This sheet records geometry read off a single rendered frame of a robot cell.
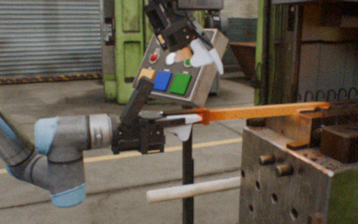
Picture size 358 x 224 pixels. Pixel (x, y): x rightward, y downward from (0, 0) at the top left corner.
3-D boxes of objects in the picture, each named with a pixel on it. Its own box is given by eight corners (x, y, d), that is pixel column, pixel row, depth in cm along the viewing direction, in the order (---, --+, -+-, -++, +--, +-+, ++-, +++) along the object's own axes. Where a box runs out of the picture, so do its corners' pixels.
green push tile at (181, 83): (183, 94, 124) (190, 74, 125) (168, 91, 129) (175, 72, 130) (186, 96, 125) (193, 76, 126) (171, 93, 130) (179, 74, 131)
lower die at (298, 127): (308, 147, 88) (311, 114, 85) (265, 127, 106) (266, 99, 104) (423, 130, 101) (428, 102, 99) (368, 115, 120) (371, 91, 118)
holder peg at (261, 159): (261, 167, 90) (262, 157, 90) (256, 163, 93) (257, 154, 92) (275, 165, 92) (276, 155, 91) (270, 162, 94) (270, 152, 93)
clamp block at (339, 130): (344, 164, 76) (347, 136, 75) (318, 152, 84) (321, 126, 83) (383, 157, 80) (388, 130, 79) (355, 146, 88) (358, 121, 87)
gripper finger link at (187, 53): (174, 70, 89) (166, 44, 82) (193, 58, 91) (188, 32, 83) (181, 77, 88) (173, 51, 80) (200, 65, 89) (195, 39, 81)
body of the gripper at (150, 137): (158, 142, 86) (108, 147, 82) (158, 107, 84) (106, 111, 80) (168, 152, 79) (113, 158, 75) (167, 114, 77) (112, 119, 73)
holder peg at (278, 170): (279, 179, 83) (279, 168, 83) (273, 175, 86) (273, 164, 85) (293, 177, 85) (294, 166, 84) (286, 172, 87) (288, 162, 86)
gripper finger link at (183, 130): (201, 137, 84) (163, 140, 82) (201, 112, 83) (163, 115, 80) (205, 140, 81) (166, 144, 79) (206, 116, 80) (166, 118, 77)
